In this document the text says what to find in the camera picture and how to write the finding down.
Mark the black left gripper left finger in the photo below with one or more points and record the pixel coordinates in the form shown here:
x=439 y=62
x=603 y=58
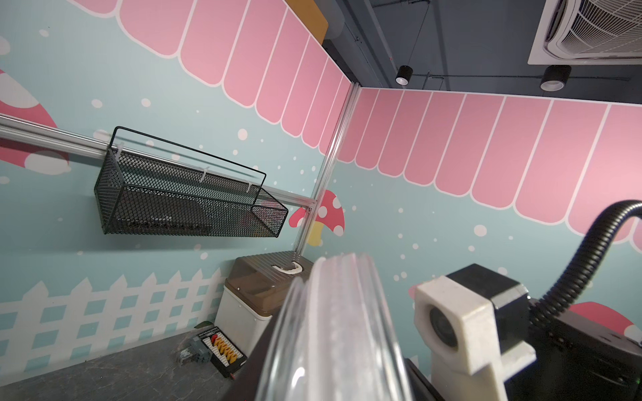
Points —
x=253 y=380

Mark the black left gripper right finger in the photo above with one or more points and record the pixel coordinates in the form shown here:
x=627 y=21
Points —
x=421 y=387

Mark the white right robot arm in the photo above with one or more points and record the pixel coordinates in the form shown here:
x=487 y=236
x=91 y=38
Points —
x=582 y=351

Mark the black yellow battery charger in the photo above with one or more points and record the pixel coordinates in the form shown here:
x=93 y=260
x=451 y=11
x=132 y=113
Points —
x=224 y=354

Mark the brown lid storage box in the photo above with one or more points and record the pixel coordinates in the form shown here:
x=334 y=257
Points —
x=254 y=291

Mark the black box in basket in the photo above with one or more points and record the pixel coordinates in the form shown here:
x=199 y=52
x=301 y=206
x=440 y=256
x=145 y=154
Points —
x=160 y=218

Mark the black ceiling spotlight left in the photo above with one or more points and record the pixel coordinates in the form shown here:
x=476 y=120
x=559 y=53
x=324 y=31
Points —
x=404 y=75

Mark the black ceiling spotlight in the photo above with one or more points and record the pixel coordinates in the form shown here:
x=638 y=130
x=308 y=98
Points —
x=404 y=75
x=555 y=78

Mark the black ceiling spotlight right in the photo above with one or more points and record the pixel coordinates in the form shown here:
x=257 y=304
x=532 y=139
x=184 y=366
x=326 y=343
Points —
x=555 y=78

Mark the white ceiling air vent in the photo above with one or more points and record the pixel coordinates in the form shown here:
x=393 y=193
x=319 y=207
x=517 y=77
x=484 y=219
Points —
x=588 y=32

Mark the black wire mesh wall basket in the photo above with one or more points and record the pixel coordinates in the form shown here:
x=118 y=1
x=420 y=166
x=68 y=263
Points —
x=231 y=194

